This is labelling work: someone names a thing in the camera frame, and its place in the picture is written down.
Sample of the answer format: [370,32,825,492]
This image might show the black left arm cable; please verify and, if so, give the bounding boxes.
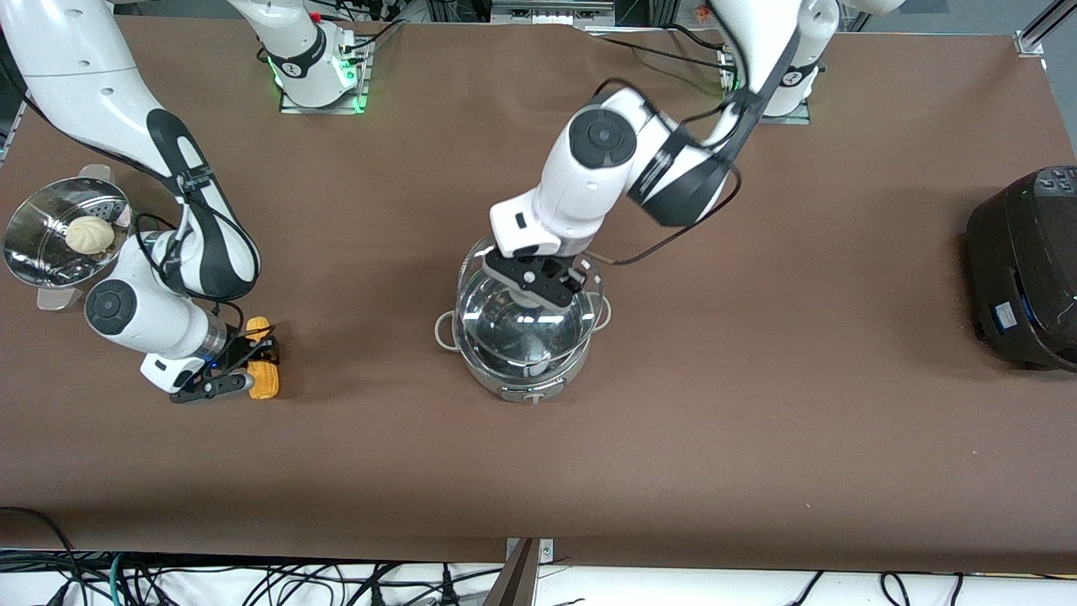
[589,77,744,267]

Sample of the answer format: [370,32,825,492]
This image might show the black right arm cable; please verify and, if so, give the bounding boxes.
[133,168,247,338]

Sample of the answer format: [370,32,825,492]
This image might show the brown table mat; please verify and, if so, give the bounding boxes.
[0,17,1077,575]

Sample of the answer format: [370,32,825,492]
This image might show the aluminium frame profile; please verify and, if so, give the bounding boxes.
[1013,0,1077,56]

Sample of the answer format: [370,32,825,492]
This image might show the steel steamer basket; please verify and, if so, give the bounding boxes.
[3,165,134,312]

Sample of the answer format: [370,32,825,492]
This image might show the glass pot lid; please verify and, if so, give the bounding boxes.
[455,252,594,380]

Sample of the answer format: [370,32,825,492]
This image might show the yellow corn cob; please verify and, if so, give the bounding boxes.
[245,316,282,401]

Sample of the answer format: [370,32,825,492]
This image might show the metal table edge bracket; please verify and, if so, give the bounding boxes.
[484,537,555,606]

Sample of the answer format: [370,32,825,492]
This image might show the dark grey rice cooker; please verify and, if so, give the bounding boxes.
[966,166,1077,373]

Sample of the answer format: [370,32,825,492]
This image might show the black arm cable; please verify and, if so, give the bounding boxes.
[133,168,247,338]
[589,77,744,267]

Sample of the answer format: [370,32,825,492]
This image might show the pale steel cooking pot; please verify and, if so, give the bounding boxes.
[434,236,613,406]

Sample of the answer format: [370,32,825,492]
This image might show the white steamed bun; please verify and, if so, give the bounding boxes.
[66,215,116,257]

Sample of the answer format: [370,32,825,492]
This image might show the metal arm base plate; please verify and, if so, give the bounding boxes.
[278,35,373,115]
[718,46,814,126]

